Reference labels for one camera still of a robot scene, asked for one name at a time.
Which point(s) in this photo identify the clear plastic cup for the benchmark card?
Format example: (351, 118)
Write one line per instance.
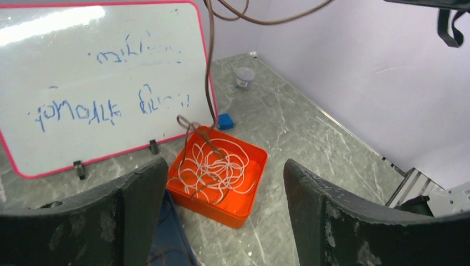
(244, 77)

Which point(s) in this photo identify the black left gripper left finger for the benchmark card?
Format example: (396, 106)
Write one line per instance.
(111, 224)

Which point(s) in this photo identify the blue cube block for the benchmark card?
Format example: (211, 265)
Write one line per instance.
(225, 122)

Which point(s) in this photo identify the navy blue tray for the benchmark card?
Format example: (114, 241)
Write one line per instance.
(170, 245)

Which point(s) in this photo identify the orange plastic bin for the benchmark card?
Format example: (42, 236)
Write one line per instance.
(217, 177)

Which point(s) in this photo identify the red framed whiteboard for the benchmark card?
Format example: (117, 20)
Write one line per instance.
(82, 82)

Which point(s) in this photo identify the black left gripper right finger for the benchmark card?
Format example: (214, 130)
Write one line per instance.
(333, 226)

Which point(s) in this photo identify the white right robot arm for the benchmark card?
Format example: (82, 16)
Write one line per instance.
(446, 160)

